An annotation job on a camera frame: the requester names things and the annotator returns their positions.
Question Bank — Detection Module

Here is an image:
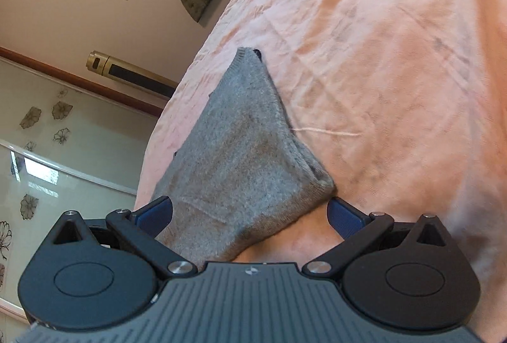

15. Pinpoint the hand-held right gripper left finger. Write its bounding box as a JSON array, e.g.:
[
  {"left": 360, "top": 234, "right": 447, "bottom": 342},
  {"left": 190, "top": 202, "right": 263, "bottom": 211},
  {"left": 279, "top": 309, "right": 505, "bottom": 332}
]
[{"left": 49, "top": 196, "right": 199, "bottom": 281}]

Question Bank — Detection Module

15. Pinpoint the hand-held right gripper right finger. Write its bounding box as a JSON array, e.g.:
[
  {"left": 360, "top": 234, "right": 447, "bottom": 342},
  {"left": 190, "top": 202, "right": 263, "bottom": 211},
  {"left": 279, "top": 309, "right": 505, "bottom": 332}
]
[{"left": 302, "top": 196, "right": 450, "bottom": 280}]

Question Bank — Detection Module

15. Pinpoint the grey sweater with navy sleeves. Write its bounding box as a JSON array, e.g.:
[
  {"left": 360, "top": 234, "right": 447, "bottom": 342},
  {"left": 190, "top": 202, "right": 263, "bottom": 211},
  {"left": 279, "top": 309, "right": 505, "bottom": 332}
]
[{"left": 152, "top": 47, "right": 337, "bottom": 268}]

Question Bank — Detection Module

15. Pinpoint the pale loose thread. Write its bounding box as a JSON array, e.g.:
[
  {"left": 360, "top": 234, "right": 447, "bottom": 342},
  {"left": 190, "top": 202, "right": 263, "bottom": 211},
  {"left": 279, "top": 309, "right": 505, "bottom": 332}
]
[{"left": 290, "top": 126, "right": 362, "bottom": 138}]

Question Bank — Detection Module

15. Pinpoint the flower print glass door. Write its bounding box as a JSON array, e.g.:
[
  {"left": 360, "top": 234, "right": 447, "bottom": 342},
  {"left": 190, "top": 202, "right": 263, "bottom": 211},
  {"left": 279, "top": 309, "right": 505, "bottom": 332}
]
[{"left": 0, "top": 58, "right": 159, "bottom": 343}]

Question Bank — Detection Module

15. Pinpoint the gold tower fan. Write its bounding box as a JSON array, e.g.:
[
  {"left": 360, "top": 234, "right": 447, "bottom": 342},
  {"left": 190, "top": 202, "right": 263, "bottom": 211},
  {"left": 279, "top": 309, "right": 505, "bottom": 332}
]
[{"left": 87, "top": 50, "right": 179, "bottom": 98}]

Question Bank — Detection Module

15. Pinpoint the pink blanket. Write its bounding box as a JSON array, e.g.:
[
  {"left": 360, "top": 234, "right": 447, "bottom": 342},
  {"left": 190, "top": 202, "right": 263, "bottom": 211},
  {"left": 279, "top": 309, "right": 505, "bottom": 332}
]
[{"left": 135, "top": 0, "right": 507, "bottom": 288}]

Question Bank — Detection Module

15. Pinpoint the brown wooden door frame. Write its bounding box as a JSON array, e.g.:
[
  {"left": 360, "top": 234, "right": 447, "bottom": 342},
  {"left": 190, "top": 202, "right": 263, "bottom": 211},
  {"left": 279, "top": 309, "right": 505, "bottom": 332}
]
[{"left": 0, "top": 46, "right": 167, "bottom": 118}]

